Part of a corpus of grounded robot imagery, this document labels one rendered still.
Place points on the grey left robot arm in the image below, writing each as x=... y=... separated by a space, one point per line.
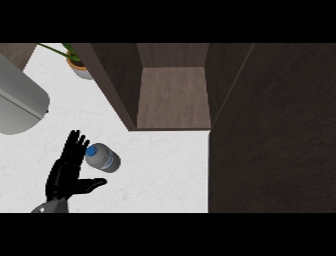
x=54 y=207

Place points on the blue-capped water bottle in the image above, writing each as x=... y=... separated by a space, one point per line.
x=105 y=159

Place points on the green potted plant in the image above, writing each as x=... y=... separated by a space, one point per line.
x=76 y=61

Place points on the dark wooden cabinet door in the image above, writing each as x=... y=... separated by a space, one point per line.
x=284 y=133

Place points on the dark wooden cabinet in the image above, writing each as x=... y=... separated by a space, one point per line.
x=172 y=96

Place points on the pale grey rounded appliance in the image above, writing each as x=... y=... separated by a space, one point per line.
x=6 y=96

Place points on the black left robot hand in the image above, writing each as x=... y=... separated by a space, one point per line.
x=62 y=176

